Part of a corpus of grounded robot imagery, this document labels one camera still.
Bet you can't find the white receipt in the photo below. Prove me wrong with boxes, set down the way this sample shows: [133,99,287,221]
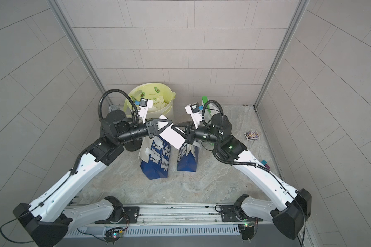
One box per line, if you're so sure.
[159,124,185,150]

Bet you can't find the small card box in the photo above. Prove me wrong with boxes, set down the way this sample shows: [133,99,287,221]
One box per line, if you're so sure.
[244,131,260,141]

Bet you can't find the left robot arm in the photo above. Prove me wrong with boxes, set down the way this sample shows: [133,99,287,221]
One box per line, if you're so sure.
[13,110,172,247]

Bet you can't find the circuit board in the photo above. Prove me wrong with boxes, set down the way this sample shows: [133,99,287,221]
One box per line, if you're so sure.
[104,227,124,245]
[238,224,258,241]

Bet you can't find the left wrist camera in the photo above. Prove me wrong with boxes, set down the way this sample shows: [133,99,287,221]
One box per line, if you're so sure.
[135,98,153,123]

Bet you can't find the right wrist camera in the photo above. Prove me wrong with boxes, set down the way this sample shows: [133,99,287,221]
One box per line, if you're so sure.
[185,103,203,129]

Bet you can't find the aluminium rail frame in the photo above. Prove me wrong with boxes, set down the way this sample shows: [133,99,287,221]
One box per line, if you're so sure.
[64,195,309,247]

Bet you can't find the right circuit board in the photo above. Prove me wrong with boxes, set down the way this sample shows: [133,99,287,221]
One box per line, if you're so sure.
[238,224,258,241]

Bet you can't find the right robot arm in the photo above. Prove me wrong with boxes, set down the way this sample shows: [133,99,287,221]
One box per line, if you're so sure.
[172,114,312,239]

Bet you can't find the teal purple blocks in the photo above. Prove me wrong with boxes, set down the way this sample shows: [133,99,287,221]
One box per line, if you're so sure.
[261,160,271,169]

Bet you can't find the shredded paper in bin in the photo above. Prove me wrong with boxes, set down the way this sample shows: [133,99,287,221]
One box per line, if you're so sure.
[136,92,168,110]

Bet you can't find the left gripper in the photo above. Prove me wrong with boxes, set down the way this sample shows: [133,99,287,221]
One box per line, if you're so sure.
[115,118,171,145]

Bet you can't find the left circuit board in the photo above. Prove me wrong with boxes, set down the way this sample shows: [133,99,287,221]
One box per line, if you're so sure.
[104,227,124,245]

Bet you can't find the green white paper bag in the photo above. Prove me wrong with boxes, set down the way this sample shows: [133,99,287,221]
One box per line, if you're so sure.
[201,95,214,123]

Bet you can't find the cream trash bin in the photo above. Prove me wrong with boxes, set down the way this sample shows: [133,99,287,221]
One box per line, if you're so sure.
[123,82,176,121]

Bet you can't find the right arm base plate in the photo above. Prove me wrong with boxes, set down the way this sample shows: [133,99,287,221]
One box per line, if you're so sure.
[215,204,248,222]

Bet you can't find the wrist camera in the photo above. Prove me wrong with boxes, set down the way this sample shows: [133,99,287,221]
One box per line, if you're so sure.
[185,103,203,129]
[135,98,153,123]

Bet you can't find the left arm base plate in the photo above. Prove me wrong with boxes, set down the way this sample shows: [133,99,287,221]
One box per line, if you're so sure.
[95,206,140,224]

